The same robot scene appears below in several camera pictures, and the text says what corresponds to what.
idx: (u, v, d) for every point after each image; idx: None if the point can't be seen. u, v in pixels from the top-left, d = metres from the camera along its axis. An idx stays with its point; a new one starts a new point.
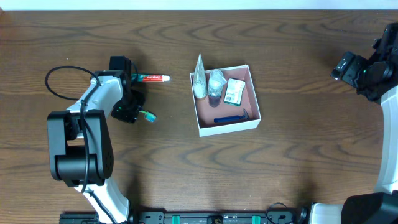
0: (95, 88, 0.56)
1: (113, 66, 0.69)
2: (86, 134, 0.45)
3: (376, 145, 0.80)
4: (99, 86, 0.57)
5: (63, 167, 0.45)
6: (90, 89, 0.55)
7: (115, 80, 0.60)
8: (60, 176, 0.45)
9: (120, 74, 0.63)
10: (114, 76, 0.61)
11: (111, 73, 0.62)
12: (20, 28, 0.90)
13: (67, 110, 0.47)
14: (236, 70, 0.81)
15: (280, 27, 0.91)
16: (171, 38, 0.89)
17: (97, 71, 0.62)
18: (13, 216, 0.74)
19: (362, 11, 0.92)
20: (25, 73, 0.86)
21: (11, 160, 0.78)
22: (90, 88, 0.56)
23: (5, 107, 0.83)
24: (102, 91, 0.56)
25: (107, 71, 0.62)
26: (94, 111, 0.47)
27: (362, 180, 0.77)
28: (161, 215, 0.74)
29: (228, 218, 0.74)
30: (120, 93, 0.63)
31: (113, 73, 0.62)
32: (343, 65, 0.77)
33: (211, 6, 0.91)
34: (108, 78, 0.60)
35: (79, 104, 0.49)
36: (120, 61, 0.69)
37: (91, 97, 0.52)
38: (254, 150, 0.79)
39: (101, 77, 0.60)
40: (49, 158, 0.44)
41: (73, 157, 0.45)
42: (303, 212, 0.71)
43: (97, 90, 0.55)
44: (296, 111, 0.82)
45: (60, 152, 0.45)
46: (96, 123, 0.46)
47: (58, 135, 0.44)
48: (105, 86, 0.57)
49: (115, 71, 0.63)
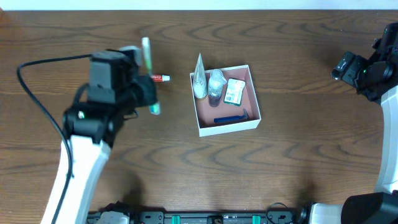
0: (64, 187, 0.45)
1: (96, 78, 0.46)
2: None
3: (376, 145, 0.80)
4: (71, 178, 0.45)
5: None
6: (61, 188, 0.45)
7: (95, 157, 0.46)
8: None
9: (103, 127, 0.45)
10: (91, 147, 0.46)
11: (91, 120, 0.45)
12: (20, 28, 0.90)
13: None
14: (236, 70, 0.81)
15: (280, 27, 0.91)
16: (170, 38, 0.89)
17: (71, 112, 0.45)
18: (13, 216, 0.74)
19: (362, 10, 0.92)
20: (25, 73, 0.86)
21: (12, 160, 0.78)
22: (62, 181, 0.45)
23: (5, 107, 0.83)
24: (75, 194, 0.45)
25: (83, 115, 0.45)
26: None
27: (362, 180, 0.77)
28: (161, 215, 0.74)
29: (228, 218, 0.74)
30: (106, 152, 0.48)
31: (96, 117, 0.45)
32: (343, 65, 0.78)
33: (211, 6, 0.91)
34: (83, 150, 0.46)
35: None
36: (105, 76, 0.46)
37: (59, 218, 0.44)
38: (255, 150, 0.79)
39: (75, 142, 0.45)
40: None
41: None
42: (303, 212, 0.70)
43: (68, 196, 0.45)
44: (296, 111, 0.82)
45: None
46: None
47: None
48: (79, 178, 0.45)
49: (97, 118, 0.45)
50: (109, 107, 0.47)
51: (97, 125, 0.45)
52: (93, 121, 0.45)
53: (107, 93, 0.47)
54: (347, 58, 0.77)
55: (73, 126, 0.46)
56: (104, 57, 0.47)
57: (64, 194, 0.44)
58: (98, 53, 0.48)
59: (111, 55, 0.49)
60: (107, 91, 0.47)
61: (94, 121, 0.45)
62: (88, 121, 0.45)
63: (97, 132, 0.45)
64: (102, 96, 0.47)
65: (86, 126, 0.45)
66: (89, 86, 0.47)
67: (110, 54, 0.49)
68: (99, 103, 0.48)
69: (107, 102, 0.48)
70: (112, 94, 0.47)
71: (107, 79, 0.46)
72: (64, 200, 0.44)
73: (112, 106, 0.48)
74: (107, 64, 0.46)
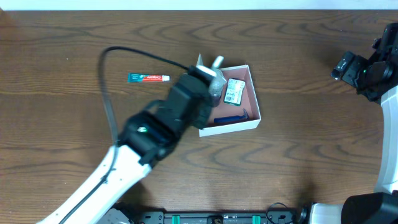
0: (96, 187, 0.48)
1: (171, 101, 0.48)
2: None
3: (376, 145, 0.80)
4: (104, 183, 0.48)
5: None
6: (91, 186, 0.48)
7: (131, 176, 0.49)
8: None
9: (155, 150, 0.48)
10: (134, 164, 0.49)
11: (147, 139, 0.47)
12: (21, 28, 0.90)
13: None
14: (236, 70, 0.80)
15: (280, 27, 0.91)
16: (171, 38, 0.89)
17: (137, 123, 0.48)
18: (13, 216, 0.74)
19: (362, 10, 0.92)
20: (25, 73, 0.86)
21: (12, 160, 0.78)
22: (95, 180, 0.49)
23: (5, 107, 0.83)
24: (99, 200, 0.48)
25: (144, 130, 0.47)
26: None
27: (362, 180, 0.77)
28: (161, 215, 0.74)
29: (228, 218, 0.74)
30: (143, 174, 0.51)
31: (152, 138, 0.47)
32: (343, 65, 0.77)
33: (211, 7, 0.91)
34: (125, 164, 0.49)
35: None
36: (181, 104, 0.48)
37: (75, 213, 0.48)
38: (255, 150, 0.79)
39: (124, 154, 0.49)
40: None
41: None
42: (303, 212, 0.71)
43: (91, 200, 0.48)
44: (296, 111, 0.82)
45: None
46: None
47: None
48: (109, 188, 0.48)
49: (153, 141, 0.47)
50: (168, 132, 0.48)
51: (150, 146, 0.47)
52: (148, 142, 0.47)
53: (173, 119, 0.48)
54: (347, 58, 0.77)
55: (131, 137, 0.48)
56: (186, 89, 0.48)
57: (92, 193, 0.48)
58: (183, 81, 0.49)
59: (191, 84, 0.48)
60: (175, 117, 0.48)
61: (148, 142, 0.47)
62: (143, 139, 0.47)
63: (147, 153, 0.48)
64: (167, 119, 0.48)
65: (140, 142, 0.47)
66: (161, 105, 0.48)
67: (192, 84, 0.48)
68: (161, 123, 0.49)
69: (170, 127, 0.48)
70: (177, 123, 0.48)
71: (181, 107, 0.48)
72: (89, 198, 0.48)
73: (173, 134, 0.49)
74: (185, 96, 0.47)
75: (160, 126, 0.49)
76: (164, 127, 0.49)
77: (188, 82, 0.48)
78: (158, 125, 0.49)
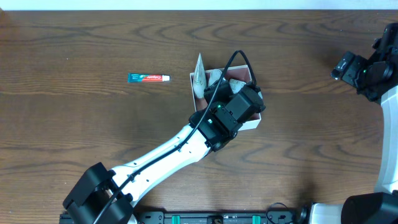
0: (170, 152, 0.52)
1: (231, 106, 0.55)
2: (101, 216, 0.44)
3: (376, 145, 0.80)
4: (177, 150, 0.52)
5: (83, 209, 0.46)
6: (166, 150, 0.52)
7: (199, 153, 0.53)
8: (72, 211, 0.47)
9: (214, 140, 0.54)
10: (202, 144, 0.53)
11: (211, 130, 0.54)
12: (21, 28, 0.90)
13: (112, 171, 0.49)
14: (236, 70, 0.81)
15: (280, 27, 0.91)
16: (170, 38, 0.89)
17: (205, 116, 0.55)
18: (13, 216, 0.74)
19: (362, 10, 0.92)
20: (25, 73, 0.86)
21: (12, 160, 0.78)
22: (170, 144, 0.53)
23: (5, 107, 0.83)
24: (171, 163, 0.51)
25: (210, 122, 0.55)
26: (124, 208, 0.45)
27: (362, 180, 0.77)
28: (161, 215, 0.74)
29: (228, 218, 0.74)
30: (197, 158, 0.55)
31: (214, 130, 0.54)
32: (343, 65, 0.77)
33: (211, 6, 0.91)
34: (197, 141, 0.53)
35: (130, 174, 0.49)
36: (239, 109, 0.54)
37: (149, 168, 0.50)
38: (254, 150, 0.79)
39: (196, 134, 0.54)
40: (86, 172, 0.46)
41: (91, 206, 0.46)
42: (303, 212, 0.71)
43: (165, 161, 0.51)
44: (296, 111, 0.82)
45: (81, 197, 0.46)
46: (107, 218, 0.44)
47: (87, 190, 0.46)
48: (180, 157, 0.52)
49: (214, 134, 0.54)
50: (224, 130, 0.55)
51: (212, 136, 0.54)
52: (211, 132, 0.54)
53: (231, 119, 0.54)
54: (347, 58, 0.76)
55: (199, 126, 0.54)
56: (247, 99, 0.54)
57: (168, 155, 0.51)
58: (245, 91, 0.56)
59: (250, 96, 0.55)
60: (232, 120, 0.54)
61: (210, 133, 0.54)
62: (207, 129, 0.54)
63: (205, 143, 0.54)
64: (227, 118, 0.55)
65: (203, 132, 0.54)
66: (224, 106, 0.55)
67: (251, 96, 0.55)
68: (221, 122, 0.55)
69: (227, 127, 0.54)
70: (234, 125, 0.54)
71: (240, 112, 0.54)
72: (163, 159, 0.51)
73: (228, 133, 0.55)
74: (244, 104, 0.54)
75: (220, 123, 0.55)
76: (222, 127, 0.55)
77: (249, 93, 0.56)
78: (219, 122, 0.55)
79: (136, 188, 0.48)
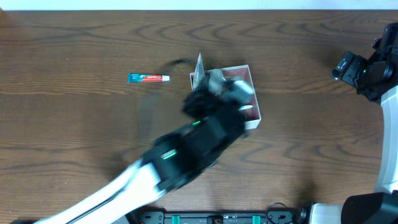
0: None
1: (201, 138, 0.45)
2: None
3: (376, 145, 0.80)
4: None
5: None
6: None
7: None
8: None
9: (174, 180, 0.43)
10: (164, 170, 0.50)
11: (170, 164, 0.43)
12: (21, 28, 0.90)
13: None
14: (236, 70, 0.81)
15: (280, 27, 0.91)
16: (171, 38, 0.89)
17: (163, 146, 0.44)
18: (13, 216, 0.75)
19: (362, 10, 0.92)
20: (25, 73, 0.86)
21: (12, 160, 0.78)
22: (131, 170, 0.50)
23: (5, 107, 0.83)
24: None
25: (167, 155, 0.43)
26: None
27: (362, 180, 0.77)
28: (161, 215, 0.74)
29: (228, 218, 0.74)
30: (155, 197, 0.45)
31: (175, 167, 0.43)
32: (343, 65, 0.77)
33: (211, 7, 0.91)
34: None
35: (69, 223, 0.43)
36: (209, 142, 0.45)
37: None
38: (255, 150, 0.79)
39: None
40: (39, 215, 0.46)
41: None
42: (303, 212, 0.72)
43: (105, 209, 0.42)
44: (296, 111, 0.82)
45: None
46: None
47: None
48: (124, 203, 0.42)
49: (175, 172, 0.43)
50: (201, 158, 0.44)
51: (172, 175, 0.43)
52: (171, 170, 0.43)
53: (201, 152, 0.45)
54: (347, 58, 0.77)
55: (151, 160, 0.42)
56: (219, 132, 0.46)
57: None
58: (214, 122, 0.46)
59: (229, 116, 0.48)
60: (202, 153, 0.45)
61: (175, 167, 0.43)
62: (169, 164, 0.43)
63: (166, 181, 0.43)
64: (201, 142, 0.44)
65: (163, 169, 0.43)
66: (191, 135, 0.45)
67: (227, 118, 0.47)
68: (196, 147, 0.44)
69: (201, 154, 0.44)
70: (204, 158, 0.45)
71: (210, 145, 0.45)
72: None
73: (195, 168, 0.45)
74: (221, 124, 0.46)
75: (183, 156, 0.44)
76: (188, 161, 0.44)
77: (225, 114, 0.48)
78: (181, 157, 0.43)
79: None
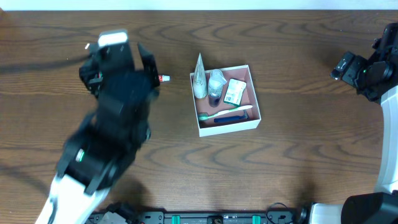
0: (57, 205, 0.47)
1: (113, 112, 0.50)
2: None
3: (376, 146, 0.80)
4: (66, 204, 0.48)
5: None
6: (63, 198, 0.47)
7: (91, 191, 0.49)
8: None
9: (104, 174, 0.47)
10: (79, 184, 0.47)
11: (89, 162, 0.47)
12: (21, 28, 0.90)
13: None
14: (236, 70, 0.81)
15: (280, 27, 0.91)
16: (171, 38, 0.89)
17: (70, 150, 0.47)
18: (13, 216, 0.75)
19: (362, 10, 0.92)
20: (25, 73, 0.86)
21: (12, 160, 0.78)
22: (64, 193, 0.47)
23: (5, 107, 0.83)
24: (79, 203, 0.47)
25: (80, 157, 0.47)
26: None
27: (362, 180, 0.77)
28: (161, 215, 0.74)
29: (228, 218, 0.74)
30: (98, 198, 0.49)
31: (95, 163, 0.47)
32: (343, 65, 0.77)
33: (211, 7, 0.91)
34: (66, 183, 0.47)
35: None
36: (115, 123, 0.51)
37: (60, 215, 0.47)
38: (254, 150, 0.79)
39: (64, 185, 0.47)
40: None
41: None
42: (303, 212, 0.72)
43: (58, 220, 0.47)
44: (296, 111, 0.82)
45: None
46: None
47: None
48: (75, 206, 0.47)
49: (99, 165, 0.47)
50: (129, 131, 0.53)
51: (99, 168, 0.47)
52: (97, 165, 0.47)
53: (117, 129, 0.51)
54: (347, 58, 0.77)
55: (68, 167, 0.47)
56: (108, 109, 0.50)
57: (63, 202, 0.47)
58: (112, 97, 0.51)
59: (124, 85, 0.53)
60: (120, 130, 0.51)
61: (109, 152, 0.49)
62: (91, 162, 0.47)
63: (96, 178, 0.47)
64: (111, 126, 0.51)
65: (89, 165, 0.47)
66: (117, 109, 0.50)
67: (125, 53, 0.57)
68: (122, 123, 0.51)
69: (114, 132, 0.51)
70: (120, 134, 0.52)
71: (113, 122, 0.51)
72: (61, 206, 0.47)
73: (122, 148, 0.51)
74: (142, 77, 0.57)
75: (93, 156, 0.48)
76: (98, 155, 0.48)
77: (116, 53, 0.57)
78: (92, 155, 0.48)
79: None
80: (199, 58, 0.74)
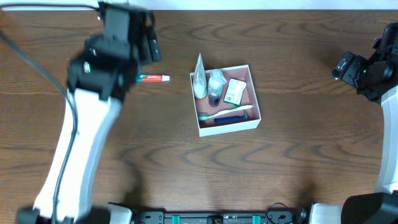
0: (69, 145, 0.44)
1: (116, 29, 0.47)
2: None
3: (376, 145, 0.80)
4: (77, 134, 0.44)
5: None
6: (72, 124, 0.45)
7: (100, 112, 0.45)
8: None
9: (112, 81, 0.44)
10: (97, 102, 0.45)
11: (97, 73, 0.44)
12: (20, 28, 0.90)
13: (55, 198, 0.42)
14: (236, 70, 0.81)
15: (280, 27, 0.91)
16: (171, 38, 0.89)
17: (76, 67, 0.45)
18: (13, 216, 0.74)
19: (362, 10, 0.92)
20: (25, 73, 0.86)
21: (12, 160, 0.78)
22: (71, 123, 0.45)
23: (5, 107, 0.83)
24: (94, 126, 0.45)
25: (88, 69, 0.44)
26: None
27: (362, 180, 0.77)
28: (161, 215, 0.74)
29: (228, 218, 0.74)
30: (114, 112, 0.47)
31: (104, 71, 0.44)
32: (343, 65, 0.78)
33: (211, 7, 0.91)
34: (83, 98, 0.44)
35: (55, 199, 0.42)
36: (121, 28, 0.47)
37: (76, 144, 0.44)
38: (255, 150, 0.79)
39: (79, 101, 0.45)
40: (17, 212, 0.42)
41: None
42: (303, 212, 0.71)
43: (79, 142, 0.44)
44: (295, 111, 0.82)
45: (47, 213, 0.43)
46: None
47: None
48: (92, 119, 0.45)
49: (105, 74, 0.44)
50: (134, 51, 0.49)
51: (107, 78, 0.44)
52: (103, 75, 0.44)
53: (122, 45, 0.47)
54: (347, 58, 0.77)
55: (78, 81, 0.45)
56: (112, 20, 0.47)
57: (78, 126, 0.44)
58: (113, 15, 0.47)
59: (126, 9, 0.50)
60: (121, 44, 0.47)
61: (114, 63, 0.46)
62: (97, 73, 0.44)
63: (109, 79, 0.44)
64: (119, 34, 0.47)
65: (94, 81, 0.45)
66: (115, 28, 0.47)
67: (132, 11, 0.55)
68: (129, 37, 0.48)
69: (118, 44, 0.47)
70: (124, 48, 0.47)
71: (122, 32, 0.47)
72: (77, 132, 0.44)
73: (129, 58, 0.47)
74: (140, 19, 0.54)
75: (99, 66, 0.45)
76: (104, 66, 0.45)
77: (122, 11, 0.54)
78: (99, 65, 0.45)
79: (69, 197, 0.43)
80: (199, 58, 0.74)
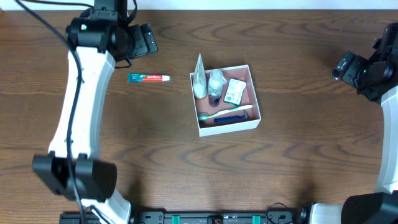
0: (76, 91, 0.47)
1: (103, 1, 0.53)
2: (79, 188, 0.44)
3: (376, 145, 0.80)
4: (82, 83, 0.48)
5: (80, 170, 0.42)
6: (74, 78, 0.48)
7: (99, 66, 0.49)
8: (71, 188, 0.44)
9: (106, 38, 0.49)
10: (96, 55, 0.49)
11: (93, 32, 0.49)
12: (20, 28, 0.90)
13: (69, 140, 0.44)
14: (236, 70, 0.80)
15: (280, 27, 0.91)
16: (170, 38, 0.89)
17: (74, 28, 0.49)
18: (13, 216, 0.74)
19: (362, 10, 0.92)
20: (25, 73, 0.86)
21: (12, 160, 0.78)
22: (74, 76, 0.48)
23: (5, 107, 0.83)
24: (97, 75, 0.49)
25: (84, 28, 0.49)
26: (102, 173, 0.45)
27: (362, 180, 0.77)
28: (161, 215, 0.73)
29: (228, 218, 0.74)
30: (112, 63, 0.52)
31: (97, 30, 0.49)
32: (343, 65, 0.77)
33: (211, 7, 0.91)
34: (84, 53, 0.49)
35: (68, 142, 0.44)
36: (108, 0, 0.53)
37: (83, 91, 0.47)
38: (255, 150, 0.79)
39: (82, 55, 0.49)
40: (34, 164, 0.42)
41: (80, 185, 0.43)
42: (303, 212, 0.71)
43: (86, 87, 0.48)
44: (295, 111, 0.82)
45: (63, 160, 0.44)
46: (94, 179, 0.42)
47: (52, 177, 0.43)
48: (94, 68, 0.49)
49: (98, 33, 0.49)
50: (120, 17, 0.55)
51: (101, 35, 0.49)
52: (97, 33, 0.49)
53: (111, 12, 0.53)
54: (347, 58, 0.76)
55: (76, 40, 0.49)
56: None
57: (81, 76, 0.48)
58: None
59: None
60: (109, 13, 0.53)
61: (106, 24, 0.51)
62: (92, 31, 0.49)
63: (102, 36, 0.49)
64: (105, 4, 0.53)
65: (90, 39, 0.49)
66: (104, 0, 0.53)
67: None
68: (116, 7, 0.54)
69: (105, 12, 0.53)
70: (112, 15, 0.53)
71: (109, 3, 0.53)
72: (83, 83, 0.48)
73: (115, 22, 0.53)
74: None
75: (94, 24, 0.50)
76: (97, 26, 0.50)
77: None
78: (92, 24, 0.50)
79: (81, 142, 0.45)
80: (198, 58, 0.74)
